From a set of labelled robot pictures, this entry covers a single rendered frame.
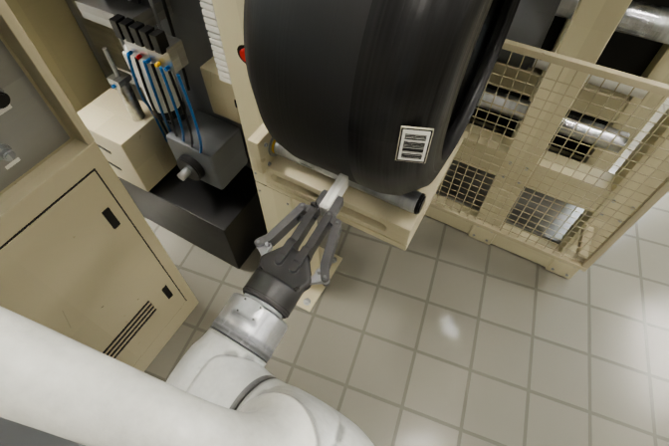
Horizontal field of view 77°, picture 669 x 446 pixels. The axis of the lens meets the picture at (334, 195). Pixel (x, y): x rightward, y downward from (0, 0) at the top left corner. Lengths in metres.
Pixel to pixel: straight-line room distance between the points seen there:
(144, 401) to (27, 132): 0.77
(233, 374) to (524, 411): 1.31
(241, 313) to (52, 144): 0.65
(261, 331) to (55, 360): 0.27
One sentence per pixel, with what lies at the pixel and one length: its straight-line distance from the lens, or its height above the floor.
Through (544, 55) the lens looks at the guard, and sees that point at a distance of 1.12.
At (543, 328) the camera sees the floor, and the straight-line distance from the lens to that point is 1.84.
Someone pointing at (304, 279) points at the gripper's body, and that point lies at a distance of 0.60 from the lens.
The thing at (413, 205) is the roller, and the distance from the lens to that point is 0.82.
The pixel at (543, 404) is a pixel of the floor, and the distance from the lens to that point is 1.75.
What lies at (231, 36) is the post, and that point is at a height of 1.09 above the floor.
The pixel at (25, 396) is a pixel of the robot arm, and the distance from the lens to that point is 0.36.
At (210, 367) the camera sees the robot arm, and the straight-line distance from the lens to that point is 0.55.
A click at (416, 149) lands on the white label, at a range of 0.55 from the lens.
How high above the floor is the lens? 1.57
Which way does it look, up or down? 53 degrees down
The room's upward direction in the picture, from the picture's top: straight up
